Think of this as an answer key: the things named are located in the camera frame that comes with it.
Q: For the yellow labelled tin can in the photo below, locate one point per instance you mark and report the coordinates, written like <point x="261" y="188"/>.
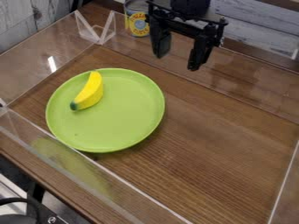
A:
<point x="137" y="11"/>

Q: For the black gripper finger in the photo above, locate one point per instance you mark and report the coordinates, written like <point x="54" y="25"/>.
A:
<point x="161" y="39"/>
<point x="201" y="51"/>

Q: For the yellow toy banana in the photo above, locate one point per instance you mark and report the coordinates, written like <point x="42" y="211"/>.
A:
<point x="91" y="93"/>

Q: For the clear acrylic barrier wall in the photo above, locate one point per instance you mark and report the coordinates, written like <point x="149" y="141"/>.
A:
<point x="103" y="196"/>

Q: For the black metal table bracket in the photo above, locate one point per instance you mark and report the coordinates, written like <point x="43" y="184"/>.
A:
<point x="37" y="209"/>

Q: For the clear acrylic corner bracket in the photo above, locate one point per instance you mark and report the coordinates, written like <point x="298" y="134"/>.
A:
<point x="95" y="33"/>

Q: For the green round plate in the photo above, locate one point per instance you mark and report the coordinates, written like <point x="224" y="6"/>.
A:
<point x="121" y="121"/>

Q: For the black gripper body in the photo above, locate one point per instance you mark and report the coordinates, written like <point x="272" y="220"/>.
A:
<point x="187" y="17"/>

